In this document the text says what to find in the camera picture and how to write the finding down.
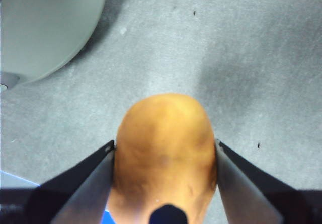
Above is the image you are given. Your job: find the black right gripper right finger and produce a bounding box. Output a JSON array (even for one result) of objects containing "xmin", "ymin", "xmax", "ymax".
[{"xmin": 214, "ymin": 138, "xmax": 313, "ymax": 224}]

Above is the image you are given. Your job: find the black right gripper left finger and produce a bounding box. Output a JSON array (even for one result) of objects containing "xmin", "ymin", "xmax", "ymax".
[{"xmin": 25, "ymin": 139, "xmax": 116, "ymax": 224}]

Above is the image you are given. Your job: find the brown potato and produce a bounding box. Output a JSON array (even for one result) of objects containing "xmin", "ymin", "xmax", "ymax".
[{"xmin": 105, "ymin": 92, "xmax": 218, "ymax": 224}]

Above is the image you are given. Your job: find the sage green electric cooking pot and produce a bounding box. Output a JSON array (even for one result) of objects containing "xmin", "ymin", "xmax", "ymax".
[{"xmin": 0, "ymin": 0, "xmax": 108, "ymax": 92}]

